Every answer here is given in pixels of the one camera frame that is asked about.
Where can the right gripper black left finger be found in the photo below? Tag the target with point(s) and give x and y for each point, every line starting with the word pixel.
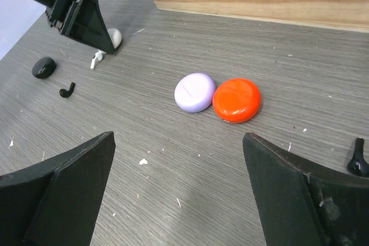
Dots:
pixel 57 201

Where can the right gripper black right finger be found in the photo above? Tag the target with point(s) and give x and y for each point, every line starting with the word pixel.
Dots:
pixel 301 202

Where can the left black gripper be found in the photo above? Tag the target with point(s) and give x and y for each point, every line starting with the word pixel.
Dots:
pixel 80 20

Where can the black earbud left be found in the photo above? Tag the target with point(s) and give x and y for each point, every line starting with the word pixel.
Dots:
pixel 66 93

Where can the white earbud case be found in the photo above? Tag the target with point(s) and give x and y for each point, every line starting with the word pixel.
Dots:
pixel 116 37

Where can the black earbud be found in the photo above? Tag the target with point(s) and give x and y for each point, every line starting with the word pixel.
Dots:
pixel 358 166
pixel 66 93

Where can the black earbud right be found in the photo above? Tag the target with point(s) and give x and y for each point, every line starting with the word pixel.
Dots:
pixel 358 166

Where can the black earbud case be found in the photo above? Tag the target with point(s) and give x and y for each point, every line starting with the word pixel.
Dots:
pixel 44 68

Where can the white earbud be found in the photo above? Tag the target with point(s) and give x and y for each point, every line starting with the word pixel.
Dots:
pixel 98 57

